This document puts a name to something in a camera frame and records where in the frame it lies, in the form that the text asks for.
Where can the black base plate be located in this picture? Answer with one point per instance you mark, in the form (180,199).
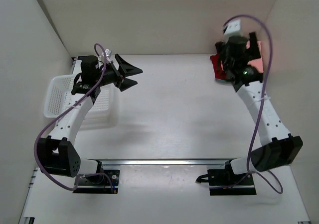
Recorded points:
(225,183)
(101,184)

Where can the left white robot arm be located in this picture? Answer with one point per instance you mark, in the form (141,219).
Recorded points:
(56,153)

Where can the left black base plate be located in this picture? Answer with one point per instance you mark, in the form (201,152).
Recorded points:
(101,184)

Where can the pink t shirt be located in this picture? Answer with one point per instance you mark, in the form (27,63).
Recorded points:
(258,63)

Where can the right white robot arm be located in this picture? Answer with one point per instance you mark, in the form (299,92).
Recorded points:
(272,144)

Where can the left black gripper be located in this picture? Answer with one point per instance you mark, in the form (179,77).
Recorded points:
(124,69)

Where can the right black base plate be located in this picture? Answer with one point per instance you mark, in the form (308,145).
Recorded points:
(225,183)

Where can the aluminium rail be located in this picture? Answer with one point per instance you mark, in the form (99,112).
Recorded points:
(161,162)

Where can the white plastic basket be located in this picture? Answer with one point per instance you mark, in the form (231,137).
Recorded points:
(104,112)

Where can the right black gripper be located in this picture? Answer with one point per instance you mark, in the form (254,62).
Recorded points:
(252,53)

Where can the red folded t shirt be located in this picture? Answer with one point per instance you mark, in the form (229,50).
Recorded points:
(220,74)

